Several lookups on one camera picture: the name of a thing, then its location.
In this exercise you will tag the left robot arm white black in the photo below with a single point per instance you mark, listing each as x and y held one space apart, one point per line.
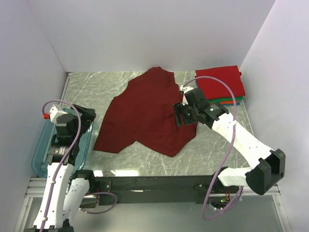
65 187

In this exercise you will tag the folded orange t shirt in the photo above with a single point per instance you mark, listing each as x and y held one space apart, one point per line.
222 102

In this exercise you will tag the folded green t shirt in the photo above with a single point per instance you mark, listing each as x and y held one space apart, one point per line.
237 99

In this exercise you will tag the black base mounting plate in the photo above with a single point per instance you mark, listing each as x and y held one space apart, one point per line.
154 189

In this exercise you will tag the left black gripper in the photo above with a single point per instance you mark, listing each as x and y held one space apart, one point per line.
88 115

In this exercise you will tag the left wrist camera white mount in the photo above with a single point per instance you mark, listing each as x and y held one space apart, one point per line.
55 112

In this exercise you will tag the dark red t shirt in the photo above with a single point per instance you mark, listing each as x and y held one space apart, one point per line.
144 113

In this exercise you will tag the aluminium rail frame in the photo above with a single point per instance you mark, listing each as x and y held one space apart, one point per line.
37 184

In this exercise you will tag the teal transparent plastic bin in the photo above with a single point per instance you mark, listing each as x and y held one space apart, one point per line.
39 160

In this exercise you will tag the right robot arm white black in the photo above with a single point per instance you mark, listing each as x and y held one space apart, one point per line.
266 166

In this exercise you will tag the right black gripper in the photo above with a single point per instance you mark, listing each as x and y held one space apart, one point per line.
179 108

